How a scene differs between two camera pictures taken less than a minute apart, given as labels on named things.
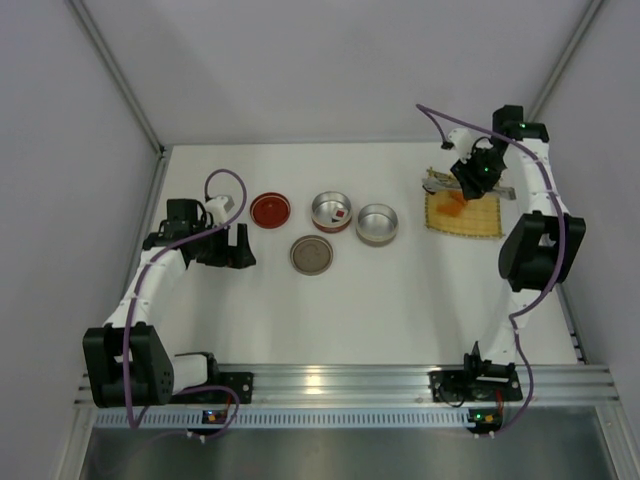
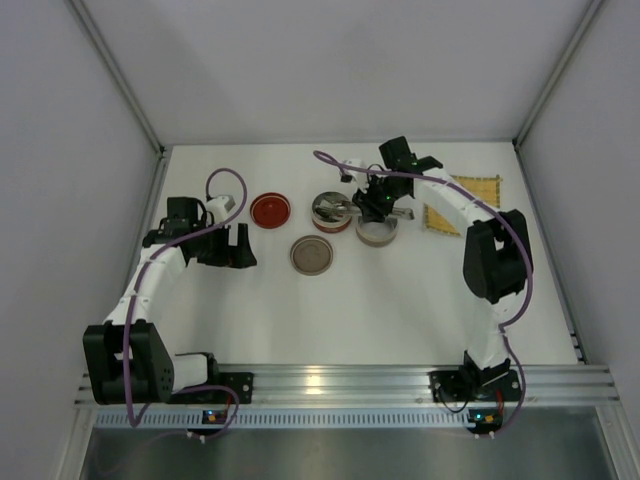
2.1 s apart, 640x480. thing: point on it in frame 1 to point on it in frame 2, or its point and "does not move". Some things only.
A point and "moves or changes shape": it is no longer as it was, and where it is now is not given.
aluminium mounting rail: [297, 386] does not move
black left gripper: [232, 248] does not move
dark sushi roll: [431, 188] moves or changes shape
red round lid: [270, 210] does not move
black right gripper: [470, 185] to [373, 201]
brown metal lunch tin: [377, 224] does not move
